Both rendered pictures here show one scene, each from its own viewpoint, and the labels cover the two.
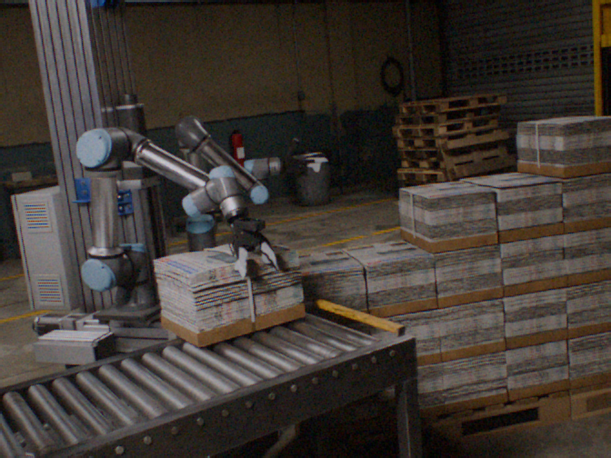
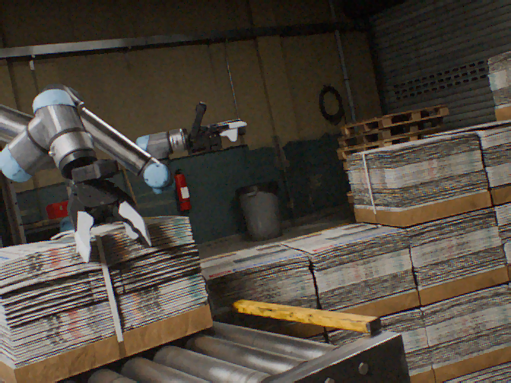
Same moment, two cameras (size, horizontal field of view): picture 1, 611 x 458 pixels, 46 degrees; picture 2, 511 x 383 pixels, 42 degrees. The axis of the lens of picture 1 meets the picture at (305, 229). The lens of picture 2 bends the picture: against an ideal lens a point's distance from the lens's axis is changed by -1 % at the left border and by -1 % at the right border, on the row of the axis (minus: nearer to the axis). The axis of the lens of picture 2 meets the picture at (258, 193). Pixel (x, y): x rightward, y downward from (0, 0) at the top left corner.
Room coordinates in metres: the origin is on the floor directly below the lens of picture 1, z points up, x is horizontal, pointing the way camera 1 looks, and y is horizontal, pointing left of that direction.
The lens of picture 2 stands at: (0.92, -0.10, 1.11)
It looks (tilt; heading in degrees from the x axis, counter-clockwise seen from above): 3 degrees down; 359
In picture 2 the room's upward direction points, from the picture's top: 12 degrees counter-clockwise
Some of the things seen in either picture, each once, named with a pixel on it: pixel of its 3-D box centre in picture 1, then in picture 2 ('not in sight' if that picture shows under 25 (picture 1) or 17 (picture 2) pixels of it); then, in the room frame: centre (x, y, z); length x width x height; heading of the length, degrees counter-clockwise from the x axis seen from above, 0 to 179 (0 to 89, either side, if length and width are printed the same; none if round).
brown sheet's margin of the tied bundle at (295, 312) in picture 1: (261, 306); (145, 320); (2.27, 0.17, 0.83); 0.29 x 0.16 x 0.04; 32
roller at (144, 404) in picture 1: (133, 395); not in sight; (1.76, 0.49, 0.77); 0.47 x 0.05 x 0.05; 32
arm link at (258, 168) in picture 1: (256, 168); (154, 146); (3.09, 0.18, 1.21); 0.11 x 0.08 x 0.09; 93
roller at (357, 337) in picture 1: (334, 332); (261, 345); (2.11, -0.06, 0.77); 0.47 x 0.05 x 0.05; 32
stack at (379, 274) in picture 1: (424, 338); (404, 353); (2.95, -0.46, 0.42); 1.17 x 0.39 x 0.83; 102
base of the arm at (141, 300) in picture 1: (135, 292); not in sight; (2.49, 0.63, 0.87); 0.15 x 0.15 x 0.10
